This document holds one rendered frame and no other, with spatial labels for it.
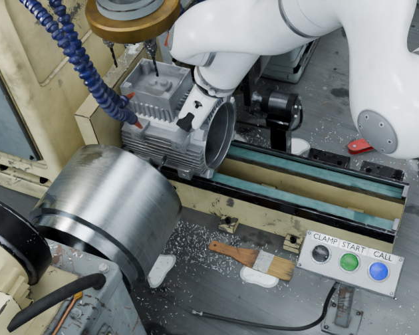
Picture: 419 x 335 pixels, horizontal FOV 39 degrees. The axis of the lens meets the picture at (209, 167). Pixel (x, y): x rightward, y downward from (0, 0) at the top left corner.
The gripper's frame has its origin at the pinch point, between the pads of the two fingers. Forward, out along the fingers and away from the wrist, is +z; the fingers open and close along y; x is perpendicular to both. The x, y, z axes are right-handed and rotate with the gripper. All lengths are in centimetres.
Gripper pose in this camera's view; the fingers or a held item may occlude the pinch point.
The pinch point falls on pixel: (186, 121)
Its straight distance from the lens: 122.1
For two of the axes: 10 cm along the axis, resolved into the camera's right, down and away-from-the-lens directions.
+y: 4.1, -7.2, 5.6
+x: -8.4, -5.4, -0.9
